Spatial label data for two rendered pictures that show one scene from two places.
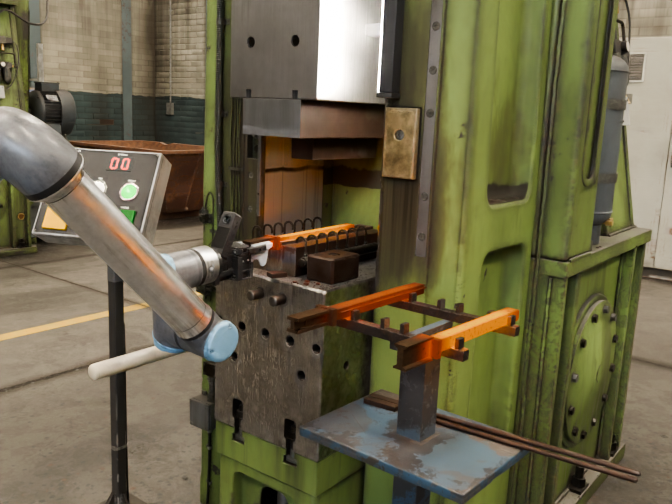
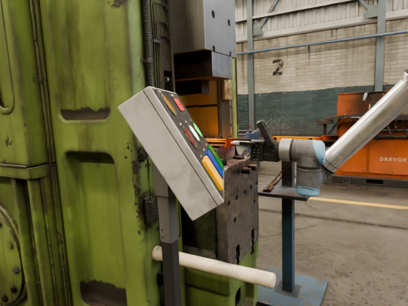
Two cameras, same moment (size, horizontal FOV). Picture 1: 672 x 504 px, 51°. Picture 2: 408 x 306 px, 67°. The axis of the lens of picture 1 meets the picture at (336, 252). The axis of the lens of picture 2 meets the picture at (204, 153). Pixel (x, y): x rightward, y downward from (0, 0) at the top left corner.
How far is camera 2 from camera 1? 2.58 m
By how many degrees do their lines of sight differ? 96
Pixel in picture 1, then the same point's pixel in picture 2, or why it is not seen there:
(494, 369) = not seen: hidden behind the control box
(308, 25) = (232, 16)
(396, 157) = (227, 90)
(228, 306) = (232, 190)
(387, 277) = not seen: hidden behind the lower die
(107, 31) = not seen: outside the picture
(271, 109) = (223, 61)
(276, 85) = (224, 46)
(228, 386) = (234, 242)
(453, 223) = (235, 116)
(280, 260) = (230, 151)
